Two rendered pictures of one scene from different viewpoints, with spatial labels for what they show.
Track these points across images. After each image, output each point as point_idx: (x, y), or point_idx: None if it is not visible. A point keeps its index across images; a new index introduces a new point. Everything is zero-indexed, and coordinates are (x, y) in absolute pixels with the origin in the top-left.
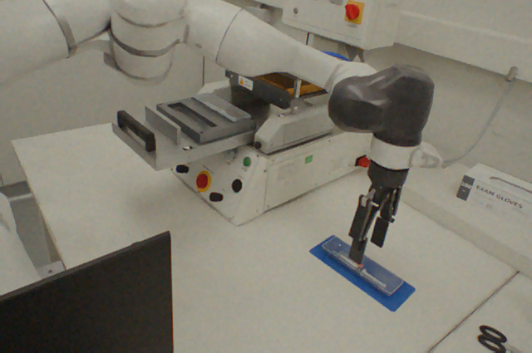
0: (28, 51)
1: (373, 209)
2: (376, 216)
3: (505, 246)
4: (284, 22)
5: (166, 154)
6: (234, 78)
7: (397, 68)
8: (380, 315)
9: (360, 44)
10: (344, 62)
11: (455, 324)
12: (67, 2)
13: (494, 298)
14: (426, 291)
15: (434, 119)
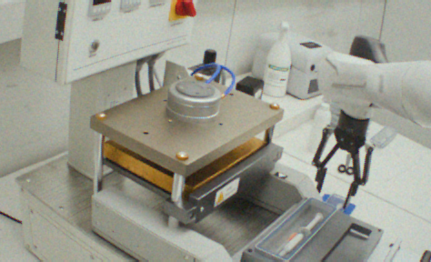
0: None
1: (358, 155)
2: (322, 172)
3: (259, 134)
4: (71, 79)
5: (416, 256)
6: (206, 206)
7: (380, 43)
8: (363, 211)
9: (186, 40)
10: (343, 60)
11: (344, 181)
12: None
13: (306, 161)
14: (324, 188)
15: (69, 96)
